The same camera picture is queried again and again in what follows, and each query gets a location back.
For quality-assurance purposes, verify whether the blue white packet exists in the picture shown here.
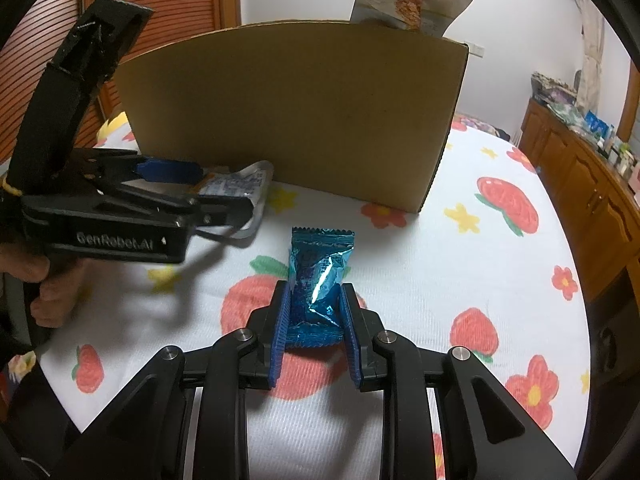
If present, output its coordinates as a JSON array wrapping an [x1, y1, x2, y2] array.
[[582, 110, 616, 146]]

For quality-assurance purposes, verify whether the white snack bag brown print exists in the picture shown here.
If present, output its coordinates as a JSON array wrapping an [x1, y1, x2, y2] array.
[[349, 0, 474, 38]]

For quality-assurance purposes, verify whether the wooden louvered wardrobe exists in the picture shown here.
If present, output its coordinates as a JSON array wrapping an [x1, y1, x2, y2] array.
[[0, 0, 241, 171]]

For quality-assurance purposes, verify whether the flower printed bed sheet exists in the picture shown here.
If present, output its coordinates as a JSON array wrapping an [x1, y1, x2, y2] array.
[[10, 110, 593, 480]]

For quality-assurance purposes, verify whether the brown cardboard box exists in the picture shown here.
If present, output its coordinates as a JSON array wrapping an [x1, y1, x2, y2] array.
[[115, 20, 469, 214]]

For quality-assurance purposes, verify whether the dark cloth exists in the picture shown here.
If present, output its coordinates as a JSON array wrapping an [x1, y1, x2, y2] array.
[[0, 350, 83, 480]]

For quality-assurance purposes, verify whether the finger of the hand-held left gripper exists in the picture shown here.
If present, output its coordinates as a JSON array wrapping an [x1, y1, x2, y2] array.
[[95, 187, 256, 233], [75, 147, 203, 193]]

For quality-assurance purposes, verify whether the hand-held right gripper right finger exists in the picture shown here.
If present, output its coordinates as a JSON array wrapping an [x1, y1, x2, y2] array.
[[340, 282, 578, 480]]

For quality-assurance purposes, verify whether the pile of printed papers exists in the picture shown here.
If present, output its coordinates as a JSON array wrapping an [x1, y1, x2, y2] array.
[[530, 71, 581, 111]]

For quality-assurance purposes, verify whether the silver white snack packet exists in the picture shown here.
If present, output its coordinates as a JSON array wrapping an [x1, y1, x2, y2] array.
[[192, 160, 273, 243]]

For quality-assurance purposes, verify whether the pale curtain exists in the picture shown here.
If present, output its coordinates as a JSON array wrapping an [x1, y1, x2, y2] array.
[[575, 0, 608, 111]]

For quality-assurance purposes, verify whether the person's left hand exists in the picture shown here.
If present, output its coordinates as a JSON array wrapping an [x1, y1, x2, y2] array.
[[0, 245, 91, 328]]

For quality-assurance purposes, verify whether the wooden cabinet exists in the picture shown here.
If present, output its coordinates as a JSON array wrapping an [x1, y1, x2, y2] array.
[[520, 97, 640, 301]]

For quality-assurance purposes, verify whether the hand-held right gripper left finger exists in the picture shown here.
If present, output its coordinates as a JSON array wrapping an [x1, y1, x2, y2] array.
[[55, 280, 292, 480]]

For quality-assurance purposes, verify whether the blue foil snack packet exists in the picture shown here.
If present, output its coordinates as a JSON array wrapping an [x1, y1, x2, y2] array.
[[286, 226, 356, 350]]

